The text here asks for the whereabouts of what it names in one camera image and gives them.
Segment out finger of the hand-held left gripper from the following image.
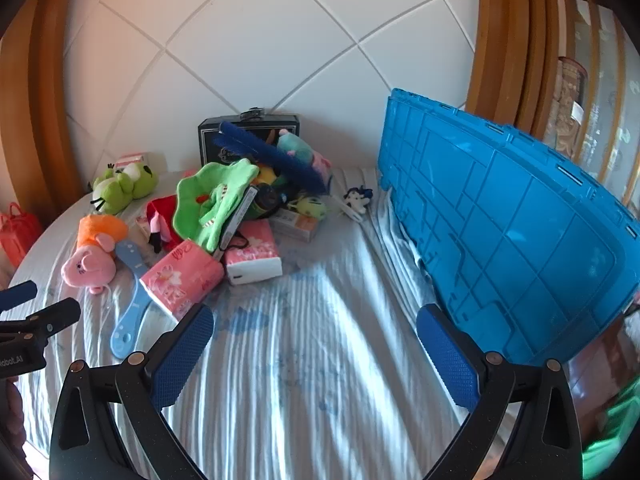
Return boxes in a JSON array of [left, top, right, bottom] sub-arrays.
[[0, 298, 82, 346], [0, 281, 39, 313]]

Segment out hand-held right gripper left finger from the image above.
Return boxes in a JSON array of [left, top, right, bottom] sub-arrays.
[[49, 302, 216, 480]]

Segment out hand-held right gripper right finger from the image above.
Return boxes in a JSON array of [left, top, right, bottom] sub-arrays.
[[416, 302, 583, 480]]

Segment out blue plastic crate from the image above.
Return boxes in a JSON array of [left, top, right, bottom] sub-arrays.
[[376, 87, 640, 367]]

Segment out black tape roll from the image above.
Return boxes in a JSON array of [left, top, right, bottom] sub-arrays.
[[252, 185, 288, 221]]

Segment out green one-eyed monster plush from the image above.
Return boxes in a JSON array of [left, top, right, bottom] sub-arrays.
[[287, 195, 328, 221]]

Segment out blue bottle brush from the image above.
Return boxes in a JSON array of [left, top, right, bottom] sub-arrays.
[[217, 121, 331, 193]]

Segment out person's left hand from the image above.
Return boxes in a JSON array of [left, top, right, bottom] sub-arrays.
[[0, 377, 25, 456]]

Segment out red bag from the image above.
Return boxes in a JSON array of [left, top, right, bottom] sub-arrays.
[[0, 202, 43, 268]]

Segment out pink pig plush orange dress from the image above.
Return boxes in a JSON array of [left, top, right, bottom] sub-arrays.
[[61, 214, 130, 295]]

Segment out pink tissue pack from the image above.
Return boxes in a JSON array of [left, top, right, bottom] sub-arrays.
[[222, 220, 284, 287], [140, 239, 225, 322]]

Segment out light blue plastic paddle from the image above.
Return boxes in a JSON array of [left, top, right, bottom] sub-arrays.
[[109, 240, 153, 360]]

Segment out striped white bed sheet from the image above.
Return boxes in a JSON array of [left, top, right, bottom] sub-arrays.
[[7, 162, 516, 480]]

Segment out pink pig plush red dress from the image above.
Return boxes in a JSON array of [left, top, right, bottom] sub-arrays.
[[145, 195, 201, 253]]

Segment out green frog plush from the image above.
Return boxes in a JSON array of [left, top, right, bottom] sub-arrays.
[[90, 161, 160, 213]]

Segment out orange white tissue pack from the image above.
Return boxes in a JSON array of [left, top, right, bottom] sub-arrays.
[[270, 207, 321, 243]]

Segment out green plush frog hat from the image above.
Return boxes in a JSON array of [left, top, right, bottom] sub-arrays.
[[172, 158, 261, 252]]

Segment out small pink white box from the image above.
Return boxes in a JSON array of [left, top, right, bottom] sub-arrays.
[[114, 152, 153, 171]]

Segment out white mouse plush blue bow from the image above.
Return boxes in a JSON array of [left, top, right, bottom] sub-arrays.
[[341, 186, 375, 222]]

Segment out green plastic object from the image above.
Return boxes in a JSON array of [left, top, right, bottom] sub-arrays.
[[582, 380, 640, 480]]

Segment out yellow duck plush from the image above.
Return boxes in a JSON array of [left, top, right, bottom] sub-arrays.
[[250, 165, 286, 188]]

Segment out black gift box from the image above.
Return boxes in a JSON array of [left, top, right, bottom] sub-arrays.
[[196, 107, 302, 167]]

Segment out pink pig plush teal dress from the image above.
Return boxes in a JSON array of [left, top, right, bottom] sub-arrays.
[[276, 129, 335, 176]]

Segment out beige patterned box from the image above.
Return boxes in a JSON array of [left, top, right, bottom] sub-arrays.
[[552, 57, 588, 161]]

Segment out wooden glass door cabinet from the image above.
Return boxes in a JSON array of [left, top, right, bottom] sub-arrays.
[[550, 0, 640, 201]]

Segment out white padded wooden headboard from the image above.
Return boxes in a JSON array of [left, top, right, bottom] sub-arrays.
[[0, 0, 561, 261]]

